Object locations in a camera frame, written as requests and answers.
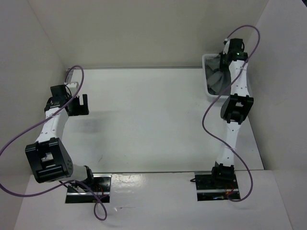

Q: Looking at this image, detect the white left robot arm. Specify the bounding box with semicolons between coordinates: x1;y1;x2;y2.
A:
25;82;95;192

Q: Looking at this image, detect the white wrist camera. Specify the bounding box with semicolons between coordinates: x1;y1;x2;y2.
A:
222;38;230;55
65;82;79;91

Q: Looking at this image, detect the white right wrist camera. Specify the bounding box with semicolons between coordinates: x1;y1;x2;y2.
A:
222;38;230;55

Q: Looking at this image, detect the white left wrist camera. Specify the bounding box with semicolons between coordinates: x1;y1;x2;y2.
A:
65;82;79;91

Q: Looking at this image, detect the grey skirt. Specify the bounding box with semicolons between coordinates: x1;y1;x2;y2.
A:
205;55;231;95

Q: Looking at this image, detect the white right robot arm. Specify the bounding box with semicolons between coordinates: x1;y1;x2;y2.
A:
210;38;254;189

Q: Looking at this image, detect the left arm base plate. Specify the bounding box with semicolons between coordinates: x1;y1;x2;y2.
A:
65;173;112;204

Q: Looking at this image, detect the white plastic mesh basket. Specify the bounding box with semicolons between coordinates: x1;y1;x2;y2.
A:
202;54;251;101

